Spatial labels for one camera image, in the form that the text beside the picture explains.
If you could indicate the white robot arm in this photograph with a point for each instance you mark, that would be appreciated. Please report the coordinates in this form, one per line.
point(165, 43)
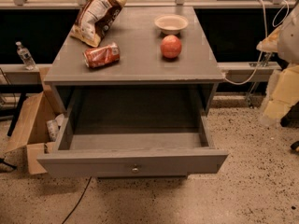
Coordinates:
point(282, 92)

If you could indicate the brown cardboard box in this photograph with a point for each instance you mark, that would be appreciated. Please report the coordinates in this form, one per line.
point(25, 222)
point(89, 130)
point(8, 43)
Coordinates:
point(31, 130)

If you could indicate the brown chip bag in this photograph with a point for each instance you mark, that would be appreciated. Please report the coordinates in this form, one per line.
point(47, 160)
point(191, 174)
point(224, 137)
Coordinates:
point(95, 19)

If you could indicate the open grey top drawer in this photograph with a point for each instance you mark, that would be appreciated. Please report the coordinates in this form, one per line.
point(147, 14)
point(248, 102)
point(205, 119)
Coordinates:
point(160, 143)

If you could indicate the metal drawer knob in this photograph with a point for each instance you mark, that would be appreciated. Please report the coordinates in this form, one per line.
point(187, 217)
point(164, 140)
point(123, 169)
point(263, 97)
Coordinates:
point(135, 169)

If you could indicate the clear plastic water bottle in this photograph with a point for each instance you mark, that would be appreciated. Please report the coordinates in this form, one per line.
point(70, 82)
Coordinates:
point(25, 56)

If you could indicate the grey drawer cabinet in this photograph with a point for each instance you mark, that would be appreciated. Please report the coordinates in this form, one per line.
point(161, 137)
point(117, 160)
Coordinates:
point(142, 79)

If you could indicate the white bowl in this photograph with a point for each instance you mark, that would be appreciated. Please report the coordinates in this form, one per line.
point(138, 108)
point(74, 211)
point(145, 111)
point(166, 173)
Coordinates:
point(171, 24)

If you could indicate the red apple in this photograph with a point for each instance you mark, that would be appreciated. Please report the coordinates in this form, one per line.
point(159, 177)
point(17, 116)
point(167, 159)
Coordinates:
point(170, 47)

